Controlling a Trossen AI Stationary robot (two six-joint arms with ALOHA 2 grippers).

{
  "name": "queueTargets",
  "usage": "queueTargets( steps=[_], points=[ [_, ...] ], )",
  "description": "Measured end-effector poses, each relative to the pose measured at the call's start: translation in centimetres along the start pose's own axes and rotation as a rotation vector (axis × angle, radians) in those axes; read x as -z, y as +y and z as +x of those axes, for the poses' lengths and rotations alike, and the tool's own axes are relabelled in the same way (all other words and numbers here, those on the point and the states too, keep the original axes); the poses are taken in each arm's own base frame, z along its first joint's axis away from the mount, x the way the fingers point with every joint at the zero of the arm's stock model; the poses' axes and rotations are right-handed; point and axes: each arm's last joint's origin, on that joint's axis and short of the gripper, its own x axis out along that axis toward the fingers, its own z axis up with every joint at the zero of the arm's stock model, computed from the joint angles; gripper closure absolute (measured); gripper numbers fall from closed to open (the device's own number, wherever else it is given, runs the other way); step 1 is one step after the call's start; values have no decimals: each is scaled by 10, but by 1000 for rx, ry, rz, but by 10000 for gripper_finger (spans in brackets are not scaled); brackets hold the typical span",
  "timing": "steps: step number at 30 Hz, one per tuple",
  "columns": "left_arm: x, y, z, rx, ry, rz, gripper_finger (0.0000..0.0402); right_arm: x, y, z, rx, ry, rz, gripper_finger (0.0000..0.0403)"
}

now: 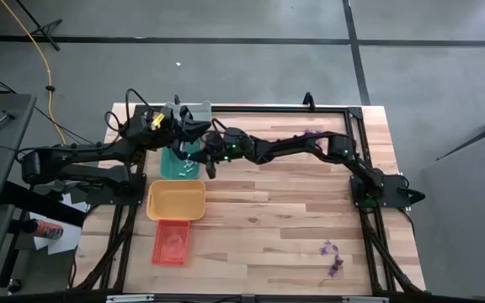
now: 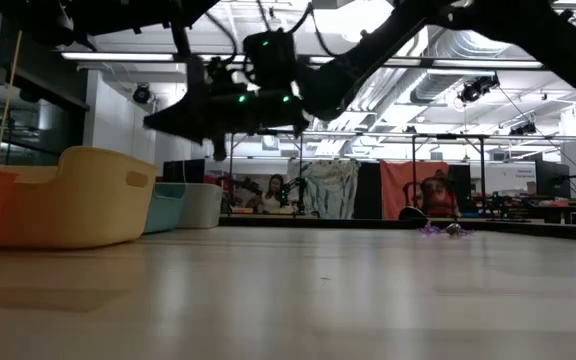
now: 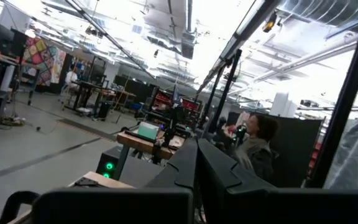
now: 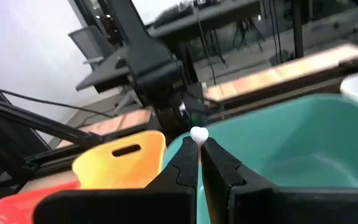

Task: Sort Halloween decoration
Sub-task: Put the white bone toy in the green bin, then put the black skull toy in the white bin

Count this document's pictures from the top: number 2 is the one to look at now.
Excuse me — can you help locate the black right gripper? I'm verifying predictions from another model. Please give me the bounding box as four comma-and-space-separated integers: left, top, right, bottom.
143, 17, 314, 162

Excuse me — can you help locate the black computer monitor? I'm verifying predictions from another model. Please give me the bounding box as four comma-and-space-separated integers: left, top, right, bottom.
162, 158, 207, 184
535, 159, 572, 200

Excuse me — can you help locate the black ceiling spotlight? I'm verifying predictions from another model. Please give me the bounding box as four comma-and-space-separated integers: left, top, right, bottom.
508, 121, 538, 137
456, 73, 501, 104
131, 83, 152, 106

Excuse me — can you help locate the white plastic bin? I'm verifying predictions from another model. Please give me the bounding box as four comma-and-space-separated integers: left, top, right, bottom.
177, 182, 225, 230

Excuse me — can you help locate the teal plastic bin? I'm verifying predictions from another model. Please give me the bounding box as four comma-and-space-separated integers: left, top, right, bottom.
142, 181, 188, 235

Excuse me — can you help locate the white LED light bar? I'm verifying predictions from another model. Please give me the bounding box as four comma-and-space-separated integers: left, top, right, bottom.
307, 55, 422, 67
432, 59, 544, 70
61, 52, 175, 62

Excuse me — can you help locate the person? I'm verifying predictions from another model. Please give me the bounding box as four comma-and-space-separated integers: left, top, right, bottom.
262, 173, 289, 215
419, 169, 463, 219

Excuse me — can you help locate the yellow plastic bin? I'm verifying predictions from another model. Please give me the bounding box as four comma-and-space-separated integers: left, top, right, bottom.
0, 145, 160, 250

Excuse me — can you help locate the grey-white draped cloth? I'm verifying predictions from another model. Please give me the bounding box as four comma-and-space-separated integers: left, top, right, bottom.
287, 158, 362, 220

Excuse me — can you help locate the black divider panel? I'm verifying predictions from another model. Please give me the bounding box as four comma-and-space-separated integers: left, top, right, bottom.
355, 160, 384, 220

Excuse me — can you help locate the orange-red curtain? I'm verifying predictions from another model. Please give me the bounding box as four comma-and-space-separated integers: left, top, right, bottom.
380, 159, 450, 220

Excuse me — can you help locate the thin yellow string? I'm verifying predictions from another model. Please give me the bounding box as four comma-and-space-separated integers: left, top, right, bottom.
0, 29, 24, 166

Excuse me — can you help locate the black aluminium rig frame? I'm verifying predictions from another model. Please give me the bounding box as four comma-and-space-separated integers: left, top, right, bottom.
60, 51, 576, 245

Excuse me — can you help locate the silver ventilation duct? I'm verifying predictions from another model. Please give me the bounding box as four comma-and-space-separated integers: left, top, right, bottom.
410, 27, 517, 105

